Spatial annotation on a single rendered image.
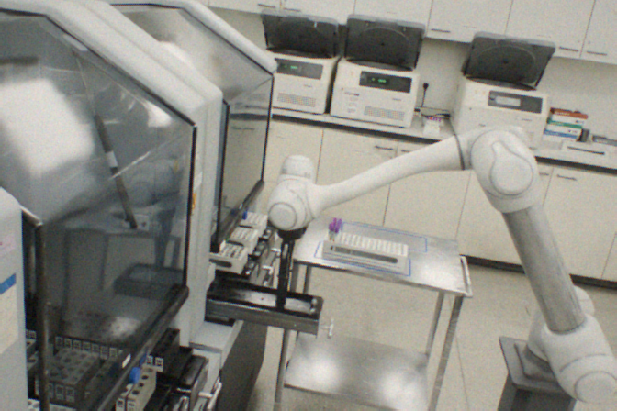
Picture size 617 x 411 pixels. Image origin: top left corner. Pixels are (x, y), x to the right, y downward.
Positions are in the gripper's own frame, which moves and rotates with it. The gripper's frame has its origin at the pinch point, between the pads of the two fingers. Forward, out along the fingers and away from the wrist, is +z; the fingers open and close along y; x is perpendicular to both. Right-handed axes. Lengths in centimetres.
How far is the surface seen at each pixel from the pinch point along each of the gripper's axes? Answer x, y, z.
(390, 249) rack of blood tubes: 32.6, -32.0, -3.7
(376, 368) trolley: 37, -46, 56
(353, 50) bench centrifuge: -4, -273, -46
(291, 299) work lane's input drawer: 3.4, 1.7, 3.9
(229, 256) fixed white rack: -19.6, -7.3, -2.1
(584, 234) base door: 172, -224, 47
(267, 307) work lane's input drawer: -2.4, 10.2, 3.0
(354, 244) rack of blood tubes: 19.8, -30.7, -3.6
